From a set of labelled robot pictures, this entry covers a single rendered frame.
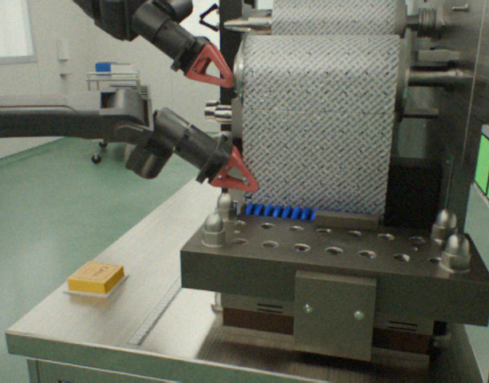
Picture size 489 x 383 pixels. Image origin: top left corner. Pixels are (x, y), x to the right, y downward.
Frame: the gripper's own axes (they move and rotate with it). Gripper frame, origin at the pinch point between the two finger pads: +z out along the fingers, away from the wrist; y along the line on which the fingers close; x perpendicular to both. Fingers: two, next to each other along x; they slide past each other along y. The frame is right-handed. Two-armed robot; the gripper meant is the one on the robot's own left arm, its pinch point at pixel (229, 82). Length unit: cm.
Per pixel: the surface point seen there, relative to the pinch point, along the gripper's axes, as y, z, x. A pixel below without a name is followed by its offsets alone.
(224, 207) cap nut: 15.9, 12.6, -13.2
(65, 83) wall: -495, -244, -231
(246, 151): 8.5, 10.0, -5.8
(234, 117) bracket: 0.5, 4.3, -4.6
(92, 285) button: 20.3, 2.5, -36.8
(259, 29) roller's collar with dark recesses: -20.4, -3.7, 8.4
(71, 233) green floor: -198, -62, -193
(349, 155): 9.1, 23.5, 3.9
